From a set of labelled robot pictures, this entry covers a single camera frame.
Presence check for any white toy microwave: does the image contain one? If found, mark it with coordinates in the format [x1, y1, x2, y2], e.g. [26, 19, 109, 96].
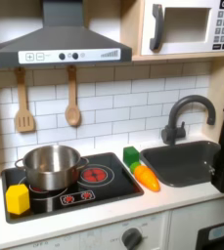
[140, 0, 224, 57]

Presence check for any wooden spoon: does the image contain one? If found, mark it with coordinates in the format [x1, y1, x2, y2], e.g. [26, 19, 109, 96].
[64, 64, 82, 128]

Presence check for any steel pot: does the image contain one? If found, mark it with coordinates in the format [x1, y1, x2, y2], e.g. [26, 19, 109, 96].
[14, 144, 90, 191]

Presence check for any yellow hexagonal block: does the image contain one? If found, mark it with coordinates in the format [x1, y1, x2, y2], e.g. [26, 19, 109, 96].
[5, 183, 31, 216]

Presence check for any black toy stove top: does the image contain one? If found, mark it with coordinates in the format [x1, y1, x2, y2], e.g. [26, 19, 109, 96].
[0, 151, 145, 225]

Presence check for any grey oven knob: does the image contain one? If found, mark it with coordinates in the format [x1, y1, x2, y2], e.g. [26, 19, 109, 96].
[120, 227, 144, 250]

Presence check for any dark grey tap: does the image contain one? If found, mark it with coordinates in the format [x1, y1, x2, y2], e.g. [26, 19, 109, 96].
[160, 94, 217, 146]

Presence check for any green cube block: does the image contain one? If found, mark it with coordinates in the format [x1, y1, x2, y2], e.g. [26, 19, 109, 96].
[122, 146, 141, 168]

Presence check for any orange toy carrot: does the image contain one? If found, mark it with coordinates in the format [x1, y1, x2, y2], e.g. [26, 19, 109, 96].
[129, 161, 161, 193]

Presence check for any dark grey sink basin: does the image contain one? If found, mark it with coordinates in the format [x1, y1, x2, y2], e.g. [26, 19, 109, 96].
[139, 140, 222, 188]

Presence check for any grey range hood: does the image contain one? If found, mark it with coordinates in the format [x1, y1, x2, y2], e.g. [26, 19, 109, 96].
[0, 0, 133, 69]

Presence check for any wooden slotted spatula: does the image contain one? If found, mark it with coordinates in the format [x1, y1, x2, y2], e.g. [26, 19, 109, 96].
[13, 66, 36, 134]

